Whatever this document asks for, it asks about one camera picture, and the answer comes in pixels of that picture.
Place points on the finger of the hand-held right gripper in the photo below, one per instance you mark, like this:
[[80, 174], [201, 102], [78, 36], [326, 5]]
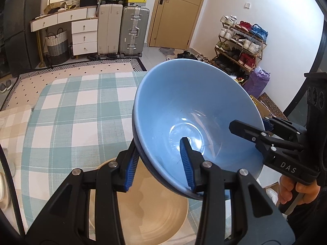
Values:
[[281, 123], [245, 130]]

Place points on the silver suitcase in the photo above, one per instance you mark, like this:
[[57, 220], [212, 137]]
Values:
[[132, 30]]

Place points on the woven laundry basket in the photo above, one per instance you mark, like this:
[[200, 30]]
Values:
[[57, 51]]

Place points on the scattered sneakers group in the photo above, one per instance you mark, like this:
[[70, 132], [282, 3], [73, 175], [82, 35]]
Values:
[[184, 54]]

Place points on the rows of shelved shoes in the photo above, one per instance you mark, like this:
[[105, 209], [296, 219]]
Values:
[[245, 44]]

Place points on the beige checked cloth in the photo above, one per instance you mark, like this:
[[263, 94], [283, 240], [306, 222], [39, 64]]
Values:
[[12, 122]]

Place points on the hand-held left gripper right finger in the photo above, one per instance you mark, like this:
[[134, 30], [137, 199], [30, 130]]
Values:
[[187, 163]]

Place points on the wooden door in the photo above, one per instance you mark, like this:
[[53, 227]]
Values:
[[173, 25]]

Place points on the person's right forearm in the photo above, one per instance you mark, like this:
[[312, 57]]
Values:
[[306, 224]]

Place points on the teal checked tablecloth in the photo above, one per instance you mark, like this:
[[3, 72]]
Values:
[[76, 120]]

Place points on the white vanity desk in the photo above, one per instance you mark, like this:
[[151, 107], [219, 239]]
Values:
[[84, 38]]

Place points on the stack of white bowls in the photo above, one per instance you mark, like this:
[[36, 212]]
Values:
[[3, 191]]

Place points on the person's right hand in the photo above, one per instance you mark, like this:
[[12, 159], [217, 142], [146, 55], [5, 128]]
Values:
[[284, 190]]

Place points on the black dotted white rug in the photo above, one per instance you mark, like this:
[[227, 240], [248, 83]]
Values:
[[76, 69]]

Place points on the yellow black shoe box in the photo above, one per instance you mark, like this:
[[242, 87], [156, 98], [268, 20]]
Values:
[[136, 2]]

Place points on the black storage bag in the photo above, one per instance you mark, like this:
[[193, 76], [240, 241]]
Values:
[[89, 0]]

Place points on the white light switch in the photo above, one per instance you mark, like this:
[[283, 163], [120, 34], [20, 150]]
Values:
[[247, 5]]

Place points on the purple plastic bag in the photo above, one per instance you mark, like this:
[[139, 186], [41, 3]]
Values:
[[258, 81]]

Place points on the grey slipper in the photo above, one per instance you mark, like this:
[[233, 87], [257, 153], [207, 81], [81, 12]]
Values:
[[3, 88], [8, 84]]

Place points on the wooden shoe rack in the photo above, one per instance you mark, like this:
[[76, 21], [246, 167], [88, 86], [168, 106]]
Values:
[[263, 46]]

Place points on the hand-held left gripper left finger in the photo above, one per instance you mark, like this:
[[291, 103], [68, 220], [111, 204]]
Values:
[[131, 171]]

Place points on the large printed cardboard box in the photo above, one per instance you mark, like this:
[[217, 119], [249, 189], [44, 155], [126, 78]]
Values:
[[270, 104]]

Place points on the beige suitcase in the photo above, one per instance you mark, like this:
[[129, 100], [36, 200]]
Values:
[[109, 30]]

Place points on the grey refrigerator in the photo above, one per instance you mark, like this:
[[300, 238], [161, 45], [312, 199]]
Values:
[[20, 30]]

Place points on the grey door mat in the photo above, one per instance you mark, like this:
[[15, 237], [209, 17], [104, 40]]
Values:
[[167, 51]]

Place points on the small open cardboard box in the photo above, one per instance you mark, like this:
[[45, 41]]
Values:
[[52, 8]]

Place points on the cream plate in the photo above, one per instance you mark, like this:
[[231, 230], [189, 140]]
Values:
[[153, 217]]

